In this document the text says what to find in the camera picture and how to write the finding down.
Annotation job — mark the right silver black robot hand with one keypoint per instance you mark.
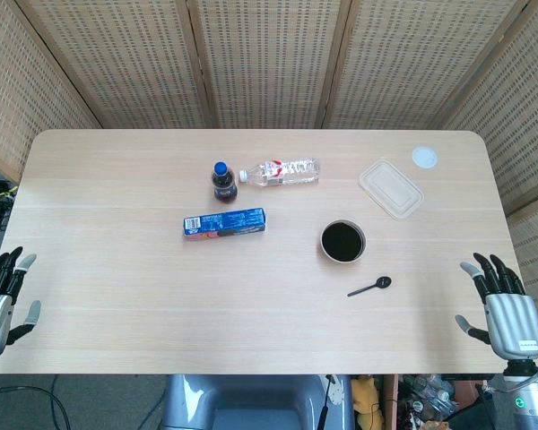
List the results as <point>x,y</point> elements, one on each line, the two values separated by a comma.
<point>513,322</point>

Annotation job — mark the black plastic spoon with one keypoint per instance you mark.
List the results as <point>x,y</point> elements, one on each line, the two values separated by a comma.
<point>382,281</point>

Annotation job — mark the box of mixed clutter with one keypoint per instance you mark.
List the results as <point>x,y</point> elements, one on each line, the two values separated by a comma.
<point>430,398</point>

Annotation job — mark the yellow soft toy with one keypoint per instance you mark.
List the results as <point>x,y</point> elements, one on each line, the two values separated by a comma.
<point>367,403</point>

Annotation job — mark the beige container lid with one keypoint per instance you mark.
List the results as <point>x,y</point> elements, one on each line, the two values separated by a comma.
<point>390,188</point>

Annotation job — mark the white round table grommet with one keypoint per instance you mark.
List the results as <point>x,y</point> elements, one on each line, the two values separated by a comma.
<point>425,157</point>

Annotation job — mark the blue cookie box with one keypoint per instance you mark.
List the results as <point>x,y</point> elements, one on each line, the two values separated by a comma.
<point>226,221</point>

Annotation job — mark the cola bottle with blue cap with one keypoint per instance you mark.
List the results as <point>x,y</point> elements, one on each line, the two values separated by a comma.
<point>224,186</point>

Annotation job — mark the grey-blue robot torso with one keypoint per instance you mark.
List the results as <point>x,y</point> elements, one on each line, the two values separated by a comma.
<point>251,403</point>

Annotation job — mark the clear plastic water bottle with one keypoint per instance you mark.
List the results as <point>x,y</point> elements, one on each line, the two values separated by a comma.
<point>287,172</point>

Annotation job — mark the woven bamboo folding screen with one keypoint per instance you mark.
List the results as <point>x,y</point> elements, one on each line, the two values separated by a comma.
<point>269,67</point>

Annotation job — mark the white perforated bracket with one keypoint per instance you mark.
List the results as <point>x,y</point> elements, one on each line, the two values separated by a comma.
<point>335,392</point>

